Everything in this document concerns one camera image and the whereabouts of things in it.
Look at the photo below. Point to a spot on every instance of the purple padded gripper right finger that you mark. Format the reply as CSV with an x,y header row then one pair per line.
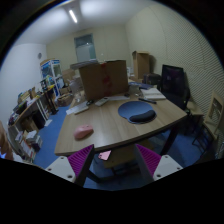
x,y
152,166

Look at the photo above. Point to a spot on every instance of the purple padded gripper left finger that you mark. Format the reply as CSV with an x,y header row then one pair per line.
x,y
75,167

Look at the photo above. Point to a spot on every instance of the blue mouse pad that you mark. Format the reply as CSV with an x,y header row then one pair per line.
x,y
137,112

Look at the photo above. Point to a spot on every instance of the black computer mouse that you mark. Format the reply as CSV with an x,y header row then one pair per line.
x,y
89,102

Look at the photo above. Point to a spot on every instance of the pink sticky note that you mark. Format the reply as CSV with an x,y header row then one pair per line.
x,y
104,155

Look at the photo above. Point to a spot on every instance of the wooden table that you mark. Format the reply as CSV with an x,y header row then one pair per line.
x,y
111,131

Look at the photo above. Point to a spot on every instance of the wooden chair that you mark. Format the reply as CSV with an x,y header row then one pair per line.
x,y
211,125

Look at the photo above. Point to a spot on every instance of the wooden shelf desk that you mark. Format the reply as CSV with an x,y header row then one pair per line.
x,y
29,116

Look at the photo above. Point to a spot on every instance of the white keyboard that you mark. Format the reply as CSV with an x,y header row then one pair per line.
x,y
77,109

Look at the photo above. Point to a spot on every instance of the black pen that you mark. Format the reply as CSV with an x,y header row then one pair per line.
x,y
147,100

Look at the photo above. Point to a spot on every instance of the open notebook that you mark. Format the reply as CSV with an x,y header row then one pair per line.
x,y
153,94

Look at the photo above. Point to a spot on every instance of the white remote control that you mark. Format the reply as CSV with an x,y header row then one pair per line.
x,y
102,101

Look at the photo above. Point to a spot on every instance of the large cardboard box on table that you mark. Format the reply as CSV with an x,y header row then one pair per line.
x,y
103,80

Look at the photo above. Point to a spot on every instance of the claw machine cabinet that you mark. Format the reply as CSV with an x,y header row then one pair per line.
x,y
51,72

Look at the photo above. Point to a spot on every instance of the tall cardboard box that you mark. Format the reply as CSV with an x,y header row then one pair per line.
x,y
141,63

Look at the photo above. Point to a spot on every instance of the door window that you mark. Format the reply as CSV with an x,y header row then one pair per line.
x,y
85,49

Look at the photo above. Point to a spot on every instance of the ceiling light tube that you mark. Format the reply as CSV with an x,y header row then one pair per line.
x,y
73,16

